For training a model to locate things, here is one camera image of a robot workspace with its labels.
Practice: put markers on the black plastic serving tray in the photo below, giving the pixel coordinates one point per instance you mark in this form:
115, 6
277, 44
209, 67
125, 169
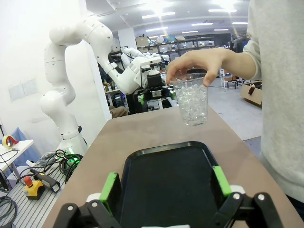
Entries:
166, 180

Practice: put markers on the small white desk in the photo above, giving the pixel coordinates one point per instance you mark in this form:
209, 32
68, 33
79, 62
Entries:
14, 152

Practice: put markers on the storage shelves with boxes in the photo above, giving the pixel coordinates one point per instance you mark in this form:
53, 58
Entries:
175, 47

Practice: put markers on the person's right forearm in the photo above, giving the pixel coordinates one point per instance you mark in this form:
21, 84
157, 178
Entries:
240, 63

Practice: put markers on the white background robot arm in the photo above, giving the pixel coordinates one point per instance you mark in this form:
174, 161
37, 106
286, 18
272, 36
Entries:
133, 53

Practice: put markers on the paper sheets on wall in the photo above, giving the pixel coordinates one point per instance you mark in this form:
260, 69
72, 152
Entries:
23, 89

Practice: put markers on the yellow red tape roll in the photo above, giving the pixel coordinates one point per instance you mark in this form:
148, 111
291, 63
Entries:
9, 142

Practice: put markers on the person's right hand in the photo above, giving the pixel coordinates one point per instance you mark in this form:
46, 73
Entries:
202, 59

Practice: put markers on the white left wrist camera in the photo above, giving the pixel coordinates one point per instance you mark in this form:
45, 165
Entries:
150, 63

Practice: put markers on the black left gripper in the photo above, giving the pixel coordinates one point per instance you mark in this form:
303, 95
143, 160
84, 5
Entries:
155, 82

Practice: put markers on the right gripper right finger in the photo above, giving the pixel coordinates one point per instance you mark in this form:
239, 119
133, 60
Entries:
222, 185

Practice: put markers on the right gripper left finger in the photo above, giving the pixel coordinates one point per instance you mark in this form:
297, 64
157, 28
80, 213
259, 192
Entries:
110, 194

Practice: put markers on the person in grey sweatshirt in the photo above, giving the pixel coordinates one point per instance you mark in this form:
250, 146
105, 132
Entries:
282, 95

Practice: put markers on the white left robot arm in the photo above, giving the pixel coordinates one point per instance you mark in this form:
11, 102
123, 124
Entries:
59, 78

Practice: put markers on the short clear cup with ice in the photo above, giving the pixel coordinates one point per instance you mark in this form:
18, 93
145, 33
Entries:
193, 104

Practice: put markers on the grey ribbed metal platform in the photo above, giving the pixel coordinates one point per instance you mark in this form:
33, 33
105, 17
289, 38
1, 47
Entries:
28, 209

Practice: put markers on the black handheld enabling switch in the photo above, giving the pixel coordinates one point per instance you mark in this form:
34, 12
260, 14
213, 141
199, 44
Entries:
47, 181

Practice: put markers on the brown cardboard box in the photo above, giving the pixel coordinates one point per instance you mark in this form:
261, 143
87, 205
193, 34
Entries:
253, 96

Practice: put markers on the yellow emergency stop button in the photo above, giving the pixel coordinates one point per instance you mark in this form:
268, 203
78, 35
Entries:
33, 188

